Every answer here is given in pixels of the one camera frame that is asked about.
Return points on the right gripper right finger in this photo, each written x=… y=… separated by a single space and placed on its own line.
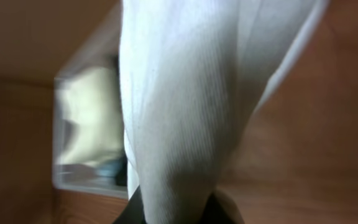
x=221 y=209

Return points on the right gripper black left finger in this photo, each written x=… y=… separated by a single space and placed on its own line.
x=134 y=211

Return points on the blue jeans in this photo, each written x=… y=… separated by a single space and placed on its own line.
x=113 y=168

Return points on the cream garment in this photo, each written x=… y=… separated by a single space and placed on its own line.
x=91 y=103

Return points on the white printed t-shirt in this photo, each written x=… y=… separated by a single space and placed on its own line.
x=192 y=74

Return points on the clear plastic storage container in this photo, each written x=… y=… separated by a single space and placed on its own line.
x=101 y=49

